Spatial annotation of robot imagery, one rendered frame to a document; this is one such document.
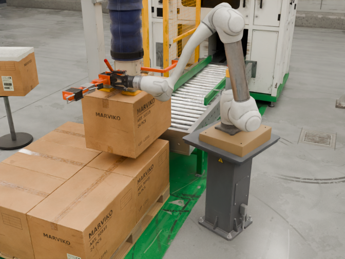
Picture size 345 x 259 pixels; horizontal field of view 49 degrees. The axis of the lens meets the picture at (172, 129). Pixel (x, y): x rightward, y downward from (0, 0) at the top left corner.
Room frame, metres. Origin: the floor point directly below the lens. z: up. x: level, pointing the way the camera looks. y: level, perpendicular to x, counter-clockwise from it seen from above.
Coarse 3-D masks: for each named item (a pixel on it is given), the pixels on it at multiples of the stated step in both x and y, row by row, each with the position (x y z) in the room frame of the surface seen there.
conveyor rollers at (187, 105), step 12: (204, 72) 4.64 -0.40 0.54; (216, 72) 4.67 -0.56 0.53; (192, 84) 4.15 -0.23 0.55; (204, 84) 4.17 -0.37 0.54; (216, 84) 4.20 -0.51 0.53; (180, 96) 3.80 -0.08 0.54; (192, 96) 3.77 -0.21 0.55; (204, 96) 3.79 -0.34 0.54; (216, 96) 3.77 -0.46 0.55; (180, 108) 3.43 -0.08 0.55; (192, 108) 3.46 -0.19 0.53; (204, 108) 3.42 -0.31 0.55; (180, 120) 3.14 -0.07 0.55; (192, 120) 3.17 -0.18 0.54
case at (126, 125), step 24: (96, 96) 2.36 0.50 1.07; (120, 96) 2.36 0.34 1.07; (144, 96) 2.38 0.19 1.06; (96, 120) 2.35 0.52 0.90; (120, 120) 2.28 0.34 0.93; (144, 120) 2.37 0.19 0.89; (168, 120) 2.73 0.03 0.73; (96, 144) 2.36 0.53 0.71; (120, 144) 2.28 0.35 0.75; (144, 144) 2.36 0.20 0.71
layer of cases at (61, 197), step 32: (64, 128) 2.98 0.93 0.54; (32, 160) 2.43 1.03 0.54; (64, 160) 2.43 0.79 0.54; (96, 160) 2.43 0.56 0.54; (128, 160) 2.43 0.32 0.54; (160, 160) 2.59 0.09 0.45; (0, 192) 2.02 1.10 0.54; (32, 192) 2.02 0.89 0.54; (64, 192) 2.02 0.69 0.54; (96, 192) 2.02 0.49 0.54; (128, 192) 2.12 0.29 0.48; (160, 192) 2.58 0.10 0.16; (0, 224) 1.90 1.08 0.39; (32, 224) 1.79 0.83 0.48; (64, 224) 1.71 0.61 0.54; (96, 224) 1.77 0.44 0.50; (128, 224) 2.10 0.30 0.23; (32, 256) 1.81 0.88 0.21; (64, 256) 1.71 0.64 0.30; (96, 256) 1.74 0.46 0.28
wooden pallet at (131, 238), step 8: (168, 184) 2.73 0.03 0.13; (168, 192) 2.73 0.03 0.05; (160, 200) 2.63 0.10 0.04; (152, 208) 2.55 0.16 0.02; (160, 208) 2.57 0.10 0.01; (144, 216) 2.31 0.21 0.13; (152, 216) 2.44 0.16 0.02; (136, 224) 2.20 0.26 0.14; (144, 224) 2.35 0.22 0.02; (136, 232) 2.19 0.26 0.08; (128, 240) 2.15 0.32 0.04; (136, 240) 2.18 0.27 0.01; (120, 248) 2.09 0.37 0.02; (128, 248) 2.09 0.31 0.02; (8, 256) 1.89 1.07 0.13; (112, 256) 1.89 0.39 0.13; (120, 256) 2.01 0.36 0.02
